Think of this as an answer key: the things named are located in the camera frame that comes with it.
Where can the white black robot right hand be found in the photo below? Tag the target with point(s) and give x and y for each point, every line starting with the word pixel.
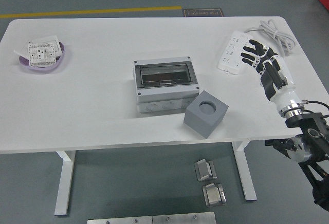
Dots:
pixel 282 93

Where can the grey electrical box clear lid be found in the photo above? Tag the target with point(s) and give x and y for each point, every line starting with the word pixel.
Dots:
pixel 164 98

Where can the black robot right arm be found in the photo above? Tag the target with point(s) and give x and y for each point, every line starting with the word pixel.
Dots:
pixel 308 123

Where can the grey cube with round hole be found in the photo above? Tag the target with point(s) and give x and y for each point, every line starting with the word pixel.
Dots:
pixel 200 123

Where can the white table leg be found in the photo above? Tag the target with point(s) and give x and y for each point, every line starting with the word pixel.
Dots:
pixel 63 183
pixel 246 177

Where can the small metal block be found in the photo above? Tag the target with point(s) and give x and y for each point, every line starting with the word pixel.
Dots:
pixel 213 195
pixel 204 170

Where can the dark floor sign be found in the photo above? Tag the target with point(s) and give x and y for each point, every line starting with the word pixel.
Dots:
pixel 203 13

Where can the grey metal plate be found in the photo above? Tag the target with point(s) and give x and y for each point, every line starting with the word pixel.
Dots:
pixel 118 220
pixel 183 219

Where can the yellow floor tape line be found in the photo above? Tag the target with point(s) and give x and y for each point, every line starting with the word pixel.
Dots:
pixel 90 12

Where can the purple bowl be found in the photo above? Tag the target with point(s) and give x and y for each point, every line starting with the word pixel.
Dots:
pixel 41 67

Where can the white flat card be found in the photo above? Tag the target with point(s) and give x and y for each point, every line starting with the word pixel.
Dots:
pixel 19 52

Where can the white switch plate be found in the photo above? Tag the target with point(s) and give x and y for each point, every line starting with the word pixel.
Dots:
pixel 48 39

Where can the white wall socket panel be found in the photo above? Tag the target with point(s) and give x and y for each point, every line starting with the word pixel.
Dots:
pixel 38 54

